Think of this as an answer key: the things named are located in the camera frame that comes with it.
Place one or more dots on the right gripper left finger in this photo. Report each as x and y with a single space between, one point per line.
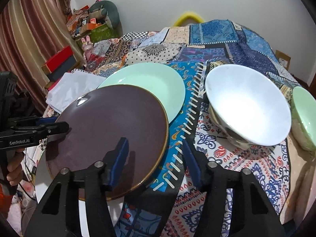
57 214

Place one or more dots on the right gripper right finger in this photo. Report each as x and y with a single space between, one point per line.
252 212

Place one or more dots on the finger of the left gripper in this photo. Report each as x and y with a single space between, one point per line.
49 127
42 120

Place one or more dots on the dark brown plate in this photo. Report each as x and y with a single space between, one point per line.
98 120

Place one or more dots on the white patterned bowl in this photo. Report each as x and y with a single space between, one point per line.
247 106

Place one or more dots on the mint green bowl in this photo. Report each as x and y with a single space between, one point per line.
303 118

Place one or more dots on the mint green plate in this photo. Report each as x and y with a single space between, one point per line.
161 80

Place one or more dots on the person's left hand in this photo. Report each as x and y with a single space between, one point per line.
15 172

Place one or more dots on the white folded cloth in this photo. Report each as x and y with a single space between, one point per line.
70 87

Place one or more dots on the red and black box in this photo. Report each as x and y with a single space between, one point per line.
58 64

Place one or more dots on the patchwork tablecloth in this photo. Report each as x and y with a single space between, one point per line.
193 51

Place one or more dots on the pink rabbit toy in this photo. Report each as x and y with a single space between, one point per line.
87 47

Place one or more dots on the striped brown curtain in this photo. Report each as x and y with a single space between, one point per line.
32 31

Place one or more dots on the green cardboard box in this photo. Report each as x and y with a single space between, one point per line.
100 33

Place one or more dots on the yellow chair back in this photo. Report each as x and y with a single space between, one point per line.
188 17

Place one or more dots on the cardboard box by wall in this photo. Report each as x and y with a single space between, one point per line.
283 59

